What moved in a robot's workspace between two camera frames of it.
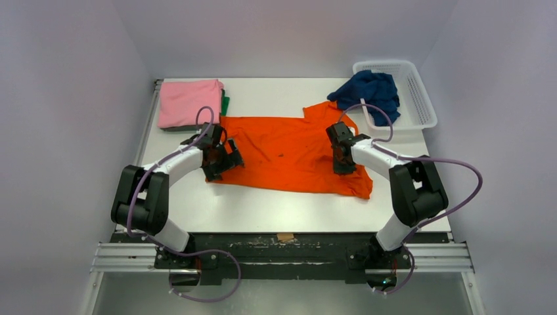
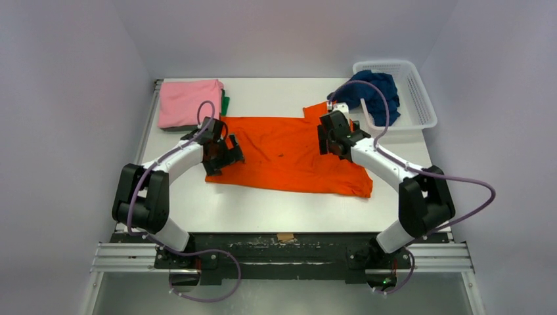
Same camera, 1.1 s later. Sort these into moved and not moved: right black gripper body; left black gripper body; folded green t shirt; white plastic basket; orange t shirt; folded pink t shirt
Moved: right black gripper body
Not moved: folded pink t shirt; white plastic basket; folded green t shirt; orange t shirt; left black gripper body
